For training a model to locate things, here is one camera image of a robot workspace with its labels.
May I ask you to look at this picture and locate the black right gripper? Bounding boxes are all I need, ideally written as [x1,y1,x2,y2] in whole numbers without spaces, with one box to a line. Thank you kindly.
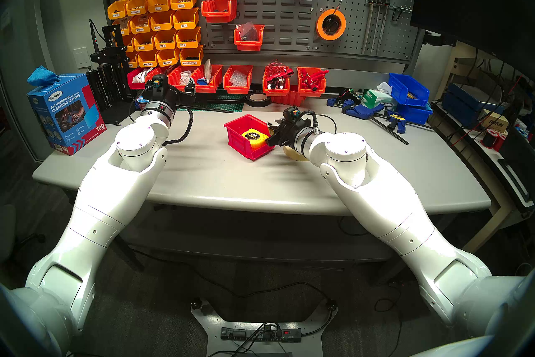
[265,121,318,152]

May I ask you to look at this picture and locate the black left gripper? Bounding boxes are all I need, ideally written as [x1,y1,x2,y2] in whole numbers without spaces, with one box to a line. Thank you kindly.
[143,81,196,109]

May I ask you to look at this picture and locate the yellow tape measure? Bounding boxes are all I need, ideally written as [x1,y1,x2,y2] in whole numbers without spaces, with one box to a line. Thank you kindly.
[241,128,270,148]

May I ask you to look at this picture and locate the cream masking tape roll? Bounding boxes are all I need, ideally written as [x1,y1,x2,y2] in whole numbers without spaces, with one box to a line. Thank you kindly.
[283,145,312,162]

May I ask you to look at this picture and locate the crimson plastic storage bin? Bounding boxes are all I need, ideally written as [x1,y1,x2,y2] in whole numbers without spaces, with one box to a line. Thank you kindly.
[224,114,276,161]

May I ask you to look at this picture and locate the green white tissue box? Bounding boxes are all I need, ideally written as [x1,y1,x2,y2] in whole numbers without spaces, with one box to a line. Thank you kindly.
[362,82,397,110]

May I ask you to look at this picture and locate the blue cleaning cloths box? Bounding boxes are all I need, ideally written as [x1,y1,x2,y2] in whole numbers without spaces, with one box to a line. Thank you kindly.
[27,74,107,156]

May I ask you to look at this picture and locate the dark blue storage box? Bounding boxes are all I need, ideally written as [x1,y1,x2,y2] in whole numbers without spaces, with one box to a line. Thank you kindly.
[442,82,499,129]

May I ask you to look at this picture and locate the brown cardboard box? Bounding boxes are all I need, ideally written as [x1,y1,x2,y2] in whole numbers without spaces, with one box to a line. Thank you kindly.
[480,111,510,134]

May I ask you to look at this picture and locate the black flat bar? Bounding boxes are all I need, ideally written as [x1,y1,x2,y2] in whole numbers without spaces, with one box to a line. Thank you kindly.
[178,103,234,114]

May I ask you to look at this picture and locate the black tape roll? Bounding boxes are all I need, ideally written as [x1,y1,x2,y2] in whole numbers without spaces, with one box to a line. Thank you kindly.
[245,93,272,108]

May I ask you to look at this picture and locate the green cutting mat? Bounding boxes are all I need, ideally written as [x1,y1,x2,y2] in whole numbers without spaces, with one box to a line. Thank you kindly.
[176,93,246,113]

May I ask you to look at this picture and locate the black metal stand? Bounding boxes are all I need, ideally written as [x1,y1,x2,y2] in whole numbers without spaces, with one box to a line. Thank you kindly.
[86,24,138,124]

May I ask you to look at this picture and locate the black soldering pen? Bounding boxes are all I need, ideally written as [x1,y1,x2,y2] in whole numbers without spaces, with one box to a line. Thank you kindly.
[88,19,101,53]

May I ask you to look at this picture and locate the orange tape roll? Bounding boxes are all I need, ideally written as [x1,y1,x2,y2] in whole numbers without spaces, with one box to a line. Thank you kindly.
[316,9,347,41]

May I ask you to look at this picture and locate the blue bar clamp yellow label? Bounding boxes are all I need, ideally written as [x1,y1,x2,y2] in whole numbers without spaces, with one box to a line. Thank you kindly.
[370,109,410,146]

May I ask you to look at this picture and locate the blue plastic bin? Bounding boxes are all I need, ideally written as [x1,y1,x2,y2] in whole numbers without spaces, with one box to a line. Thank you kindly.
[388,73,430,107]
[395,102,434,126]

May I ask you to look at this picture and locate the blue cloth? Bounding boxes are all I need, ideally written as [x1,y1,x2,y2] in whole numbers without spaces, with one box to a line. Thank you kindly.
[27,66,61,87]

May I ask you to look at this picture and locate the black power strip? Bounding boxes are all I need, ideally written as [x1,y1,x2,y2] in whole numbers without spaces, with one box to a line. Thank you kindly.
[220,327,302,343]

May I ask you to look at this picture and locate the black flat tray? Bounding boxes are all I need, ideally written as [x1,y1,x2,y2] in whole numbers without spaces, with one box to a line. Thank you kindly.
[497,143,535,212]

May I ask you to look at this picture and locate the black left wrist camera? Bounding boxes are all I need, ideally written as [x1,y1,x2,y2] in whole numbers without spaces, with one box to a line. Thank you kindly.
[145,74,169,91]

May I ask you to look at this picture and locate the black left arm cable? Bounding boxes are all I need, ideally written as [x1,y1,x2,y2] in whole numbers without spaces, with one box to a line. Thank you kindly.
[162,104,194,147]

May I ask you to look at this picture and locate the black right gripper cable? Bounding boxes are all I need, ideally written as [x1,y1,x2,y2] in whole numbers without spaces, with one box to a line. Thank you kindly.
[301,109,337,135]

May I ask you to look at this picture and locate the black device with wires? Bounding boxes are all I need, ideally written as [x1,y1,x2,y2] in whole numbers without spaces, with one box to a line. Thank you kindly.
[338,88,365,106]

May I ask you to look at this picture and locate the white wall switch plate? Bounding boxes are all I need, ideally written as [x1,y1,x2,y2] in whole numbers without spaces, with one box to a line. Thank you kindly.
[72,47,92,69]

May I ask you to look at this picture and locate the grey pegboard wall panel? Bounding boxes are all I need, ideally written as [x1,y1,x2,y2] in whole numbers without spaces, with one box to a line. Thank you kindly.
[99,0,420,65]

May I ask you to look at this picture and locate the black monitor mount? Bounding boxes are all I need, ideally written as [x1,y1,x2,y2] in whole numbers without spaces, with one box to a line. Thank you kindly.
[422,31,457,48]

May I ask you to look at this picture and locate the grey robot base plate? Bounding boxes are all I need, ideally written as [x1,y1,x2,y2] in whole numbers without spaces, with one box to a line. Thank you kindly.
[190,298,338,357]

